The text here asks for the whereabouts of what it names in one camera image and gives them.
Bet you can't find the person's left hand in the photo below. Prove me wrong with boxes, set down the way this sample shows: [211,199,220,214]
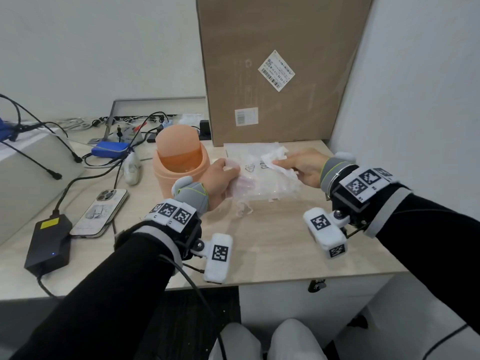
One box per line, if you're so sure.
[204,158,241,212]

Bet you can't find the person's right hand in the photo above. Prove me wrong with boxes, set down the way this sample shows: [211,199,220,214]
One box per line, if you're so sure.
[272,148,331,188]

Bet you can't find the white tissue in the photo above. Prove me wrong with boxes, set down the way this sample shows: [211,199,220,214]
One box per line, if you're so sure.
[260,144,299,180]

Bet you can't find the clear plastic bag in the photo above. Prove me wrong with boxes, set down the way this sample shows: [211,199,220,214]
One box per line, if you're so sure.
[223,141,303,204]

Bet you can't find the person's left forearm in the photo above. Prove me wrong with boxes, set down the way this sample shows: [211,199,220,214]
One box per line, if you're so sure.
[10,220,205,360]

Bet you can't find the person's right forearm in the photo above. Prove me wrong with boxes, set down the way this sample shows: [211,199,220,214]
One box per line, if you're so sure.
[363,182,480,336]

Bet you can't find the torn plastic scrap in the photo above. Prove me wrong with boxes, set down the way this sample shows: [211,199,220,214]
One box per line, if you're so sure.
[227,198,256,219]

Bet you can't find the orange swing-lid trash bin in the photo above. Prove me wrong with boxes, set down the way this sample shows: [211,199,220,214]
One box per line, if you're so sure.
[151,125,210,199]

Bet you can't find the small clear plastic wrapper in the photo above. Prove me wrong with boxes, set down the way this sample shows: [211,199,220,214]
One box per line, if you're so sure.
[176,113,203,128]

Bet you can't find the white handheld device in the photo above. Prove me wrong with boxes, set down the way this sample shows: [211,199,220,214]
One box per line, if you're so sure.
[123,151,143,186]

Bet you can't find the large cardboard box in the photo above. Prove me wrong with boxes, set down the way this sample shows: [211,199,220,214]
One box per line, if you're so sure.
[195,0,376,148]

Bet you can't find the black power strip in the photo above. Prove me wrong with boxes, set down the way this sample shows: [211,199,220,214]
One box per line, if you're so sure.
[112,114,178,121]

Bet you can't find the blue pouch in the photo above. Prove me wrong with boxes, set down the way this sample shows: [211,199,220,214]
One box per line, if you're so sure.
[91,141,131,159]

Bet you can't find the smartphone with clear case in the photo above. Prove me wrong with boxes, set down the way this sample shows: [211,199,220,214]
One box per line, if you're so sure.
[69,188,130,238]

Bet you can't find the person's legs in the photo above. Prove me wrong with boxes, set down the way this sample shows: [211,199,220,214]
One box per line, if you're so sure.
[207,318,328,360]

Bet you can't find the black power adapter yellow label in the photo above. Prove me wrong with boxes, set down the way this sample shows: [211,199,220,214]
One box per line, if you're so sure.
[24,214,73,276]

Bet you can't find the blue object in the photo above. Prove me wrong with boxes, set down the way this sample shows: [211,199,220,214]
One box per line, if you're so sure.
[0,117,16,142]

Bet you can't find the white marker left wrist camera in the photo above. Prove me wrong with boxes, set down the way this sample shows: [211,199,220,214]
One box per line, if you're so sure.
[149,176,234,285]

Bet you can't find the white marker wrist camera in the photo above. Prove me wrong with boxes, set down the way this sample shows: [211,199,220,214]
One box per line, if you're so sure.
[149,176,234,285]
[302,151,413,260]

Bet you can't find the white marker right wrist camera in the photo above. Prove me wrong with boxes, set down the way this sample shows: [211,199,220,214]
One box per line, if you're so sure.
[302,151,413,260]

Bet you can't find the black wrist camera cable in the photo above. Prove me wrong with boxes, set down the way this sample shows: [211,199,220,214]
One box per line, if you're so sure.
[423,321,470,360]
[157,254,227,360]

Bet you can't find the black adapter cable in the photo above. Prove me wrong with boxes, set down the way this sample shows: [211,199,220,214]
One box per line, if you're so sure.
[52,155,126,219]

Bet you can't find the bundle of white cables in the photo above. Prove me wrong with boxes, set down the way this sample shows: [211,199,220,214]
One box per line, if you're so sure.
[55,117,110,131]

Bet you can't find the black cable with plug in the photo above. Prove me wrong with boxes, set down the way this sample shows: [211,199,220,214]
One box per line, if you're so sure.
[0,93,83,163]
[0,140,63,181]

